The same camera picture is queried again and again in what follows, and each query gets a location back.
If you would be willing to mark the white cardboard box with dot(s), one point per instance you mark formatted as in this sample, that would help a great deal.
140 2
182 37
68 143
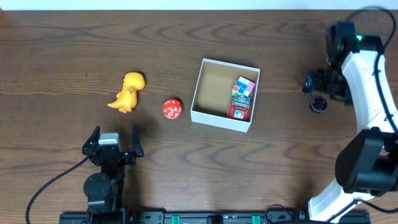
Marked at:
213 94

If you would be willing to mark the small black round cap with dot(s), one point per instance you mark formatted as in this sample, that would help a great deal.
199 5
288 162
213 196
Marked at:
318 105

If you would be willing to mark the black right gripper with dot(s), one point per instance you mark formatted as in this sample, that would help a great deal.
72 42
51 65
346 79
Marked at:
321 82

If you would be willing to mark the red ball with white letters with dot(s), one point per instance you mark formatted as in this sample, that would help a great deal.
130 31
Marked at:
172 109

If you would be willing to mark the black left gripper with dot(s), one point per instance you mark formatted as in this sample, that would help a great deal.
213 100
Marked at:
112 154

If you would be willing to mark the orange toy dinosaur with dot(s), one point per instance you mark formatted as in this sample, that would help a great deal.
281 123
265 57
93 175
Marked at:
126 99

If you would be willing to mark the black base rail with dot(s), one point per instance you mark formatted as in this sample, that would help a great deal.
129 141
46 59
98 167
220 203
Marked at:
125 216

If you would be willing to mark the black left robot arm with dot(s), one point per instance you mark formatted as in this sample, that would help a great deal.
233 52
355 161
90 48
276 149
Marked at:
104 190

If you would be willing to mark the multicoloured puzzle cube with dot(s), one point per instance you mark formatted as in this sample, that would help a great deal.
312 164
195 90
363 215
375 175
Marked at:
243 87

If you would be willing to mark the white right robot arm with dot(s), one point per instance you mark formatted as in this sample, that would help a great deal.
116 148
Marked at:
367 166

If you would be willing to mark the red toy robot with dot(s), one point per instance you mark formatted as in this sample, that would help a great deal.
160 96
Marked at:
239 108

